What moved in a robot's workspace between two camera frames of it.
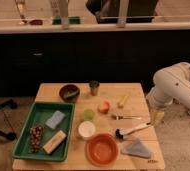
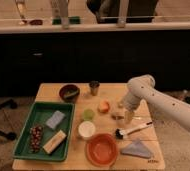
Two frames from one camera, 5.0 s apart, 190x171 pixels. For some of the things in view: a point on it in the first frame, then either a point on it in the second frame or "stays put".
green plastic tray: [46, 132] stays put
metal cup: [94, 85] stays put
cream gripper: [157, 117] → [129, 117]
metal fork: [116, 117] stays put
